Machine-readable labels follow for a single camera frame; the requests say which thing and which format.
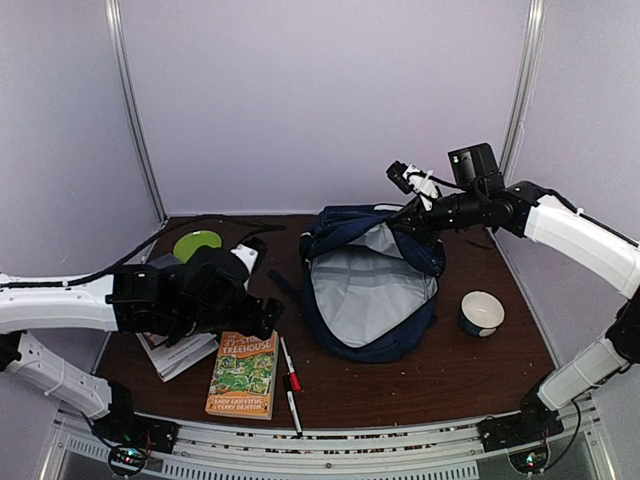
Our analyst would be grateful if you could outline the white coffee cover book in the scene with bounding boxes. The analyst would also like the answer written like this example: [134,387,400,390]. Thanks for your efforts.
[136,333,219,383]

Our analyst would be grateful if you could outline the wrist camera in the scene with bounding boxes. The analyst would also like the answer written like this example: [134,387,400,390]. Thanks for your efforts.
[230,237,267,290]
[386,160,441,211]

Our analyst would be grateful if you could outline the red capped marker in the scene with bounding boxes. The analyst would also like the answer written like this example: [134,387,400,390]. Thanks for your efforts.
[280,336,303,393]

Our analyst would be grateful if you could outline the black capped marker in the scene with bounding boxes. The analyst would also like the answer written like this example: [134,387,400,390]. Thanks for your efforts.
[283,375,303,438]

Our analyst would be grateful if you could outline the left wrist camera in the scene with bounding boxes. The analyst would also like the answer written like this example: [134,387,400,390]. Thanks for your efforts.
[230,237,267,290]

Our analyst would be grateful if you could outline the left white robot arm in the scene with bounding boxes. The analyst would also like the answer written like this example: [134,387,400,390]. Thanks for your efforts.
[1,245,283,444]

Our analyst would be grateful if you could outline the left aluminium frame post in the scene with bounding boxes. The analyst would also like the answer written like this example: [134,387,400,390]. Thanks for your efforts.
[105,0,167,223]

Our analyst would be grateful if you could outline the right aluminium frame post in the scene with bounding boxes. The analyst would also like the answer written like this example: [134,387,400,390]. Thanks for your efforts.
[499,0,547,185]

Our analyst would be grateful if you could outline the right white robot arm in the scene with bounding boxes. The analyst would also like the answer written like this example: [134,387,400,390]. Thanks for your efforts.
[391,175,639,442]

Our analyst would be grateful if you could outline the aluminium frame post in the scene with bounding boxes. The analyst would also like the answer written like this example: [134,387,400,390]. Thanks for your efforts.
[105,0,167,223]
[499,0,547,185]

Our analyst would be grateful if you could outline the orange Treehouse book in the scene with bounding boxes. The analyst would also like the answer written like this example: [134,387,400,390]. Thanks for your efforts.
[205,330,279,420]

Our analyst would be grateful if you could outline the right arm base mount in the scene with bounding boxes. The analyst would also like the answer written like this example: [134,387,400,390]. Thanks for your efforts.
[477,412,564,475]

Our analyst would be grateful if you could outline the green plate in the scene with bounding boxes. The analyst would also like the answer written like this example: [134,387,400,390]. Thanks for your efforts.
[172,230,222,263]

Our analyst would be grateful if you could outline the navy blue backpack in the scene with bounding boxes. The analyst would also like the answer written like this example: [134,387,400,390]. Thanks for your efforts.
[268,204,446,364]

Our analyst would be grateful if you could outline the white teal bowl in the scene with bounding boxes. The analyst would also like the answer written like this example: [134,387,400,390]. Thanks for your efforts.
[458,291,505,338]

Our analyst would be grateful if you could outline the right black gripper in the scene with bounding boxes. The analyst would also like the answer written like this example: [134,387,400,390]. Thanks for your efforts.
[388,188,485,246]

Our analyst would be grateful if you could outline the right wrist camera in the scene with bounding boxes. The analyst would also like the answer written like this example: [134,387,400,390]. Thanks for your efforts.
[386,160,441,211]

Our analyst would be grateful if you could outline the aluminium front rail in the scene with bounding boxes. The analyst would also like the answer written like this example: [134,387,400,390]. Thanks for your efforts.
[42,407,609,480]

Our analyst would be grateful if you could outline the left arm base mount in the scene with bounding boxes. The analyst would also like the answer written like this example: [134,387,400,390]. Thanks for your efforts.
[87,414,179,477]

